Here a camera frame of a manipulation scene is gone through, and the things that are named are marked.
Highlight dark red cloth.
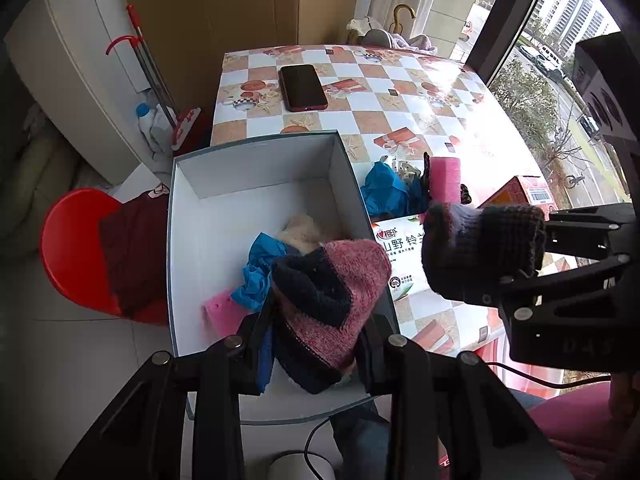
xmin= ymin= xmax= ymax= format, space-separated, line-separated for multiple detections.
xmin=98 ymin=190 xmax=171 ymax=318

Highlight orange white tissue pack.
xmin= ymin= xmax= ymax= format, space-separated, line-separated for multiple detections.
xmin=370 ymin=214 xmax=436 ymax=303

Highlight brown cardboard sheet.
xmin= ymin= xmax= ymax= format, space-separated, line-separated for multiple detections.
xmin=119 ymin=0 xmax=363 ymax=111

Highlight black window frame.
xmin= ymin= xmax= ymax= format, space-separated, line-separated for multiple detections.
xmin=465 ymin=0 xmax=553 ymax=86

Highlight beige fluffy cloth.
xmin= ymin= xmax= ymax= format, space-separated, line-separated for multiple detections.
xmin=277 ymin=213 xmax=346 ymax=256

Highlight pile of pale clothes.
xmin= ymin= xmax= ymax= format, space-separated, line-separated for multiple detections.
xmin=346 ymin=16 xmax=440 ymax=56

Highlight yellow umbrella handle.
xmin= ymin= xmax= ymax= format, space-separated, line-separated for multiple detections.
xmin=392 ymin=4 xmax=417 ymax=36

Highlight person's right forearm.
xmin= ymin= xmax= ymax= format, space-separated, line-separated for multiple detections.
xmin=527 ymin=380 xmax=640 ymax=480

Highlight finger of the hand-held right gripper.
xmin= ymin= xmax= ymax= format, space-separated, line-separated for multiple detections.
xmin=544 ymin=202 xmax=637 ymax=257
xmin=432 ymin=255 xmax=632 ymax=312

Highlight grey white cardboard box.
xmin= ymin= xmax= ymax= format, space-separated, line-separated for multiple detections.
xmin=166 ymin=130 xmax=401 ymax=427

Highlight pink navy knit sock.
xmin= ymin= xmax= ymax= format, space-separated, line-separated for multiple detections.
xmin=270 ymin=238 xmax=393 ymax=395

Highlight checkered patterned tablecloth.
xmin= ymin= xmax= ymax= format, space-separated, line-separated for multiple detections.
xmin=210 ymin=44 xmax=556 ymax=358

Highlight white round device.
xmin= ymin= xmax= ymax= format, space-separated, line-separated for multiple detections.
xmin=267 ymin=450 xmax=338 ymax=480

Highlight plastic bottle blue cap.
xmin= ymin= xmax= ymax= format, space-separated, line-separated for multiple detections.
xmin=136 ymin=102 xmax=173 ymax=158

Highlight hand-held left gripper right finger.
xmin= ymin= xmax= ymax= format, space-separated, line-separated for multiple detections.
xmin=357 ymin=312 xmax=576 ymax=480

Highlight white cabinet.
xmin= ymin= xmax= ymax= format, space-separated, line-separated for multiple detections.
xmin=5 ymin=0 xmax=151 ymax=186

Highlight person's own legs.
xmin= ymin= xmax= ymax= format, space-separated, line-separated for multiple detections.
xmin=330 ymin=390 xmax=548 ymax=480

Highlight beige cushion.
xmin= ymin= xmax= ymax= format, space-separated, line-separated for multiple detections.
xmin=0 ymin=105 xmax=86 ymax=261

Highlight black smartphone red case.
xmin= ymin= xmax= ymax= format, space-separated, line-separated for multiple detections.
xmin=278 ymin=64 xmax=329 ymax=113

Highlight red handled mop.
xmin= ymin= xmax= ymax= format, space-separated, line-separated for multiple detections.
xmin=105 ymin=4 xmax=203 ymax=153

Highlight pink sponge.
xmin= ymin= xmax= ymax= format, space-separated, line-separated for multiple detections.
xmin=429 ymin=156 xmax=463 ymax=204
xmin=202 ymin=292 xmax=258 ymax=338

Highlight dark purple knit sock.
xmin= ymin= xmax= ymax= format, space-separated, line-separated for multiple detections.
xmin=421 ymin=202 xmax=547 ymax=297

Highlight person's right hand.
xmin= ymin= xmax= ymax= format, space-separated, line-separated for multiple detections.
xmin=606 ymin=374 xmax=640 ymax=423

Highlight black cable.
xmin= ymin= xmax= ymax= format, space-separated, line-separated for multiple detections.
xmin=302 ymin=417 xmax=341 ymax=480
xmin=482 ymin=361 xmax=613 ymax=391

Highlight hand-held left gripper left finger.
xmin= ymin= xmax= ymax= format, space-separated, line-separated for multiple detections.
xmin=55 ymin=310 xmax=273 ymax=480

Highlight red patterned box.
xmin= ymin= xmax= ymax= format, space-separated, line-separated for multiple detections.
xmin=477 ymin=175 xmax=558 ymax=221

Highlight red plastic stool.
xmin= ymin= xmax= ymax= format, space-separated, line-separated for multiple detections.
xmin=40 ymin=187 xmax=171 ymax=326

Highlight blue cloth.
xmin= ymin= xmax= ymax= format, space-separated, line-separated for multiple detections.
xmin=231 ymin=232 xmax=301 ymax=311
xmin=360 ymin=161 xmax=431 ymax=217

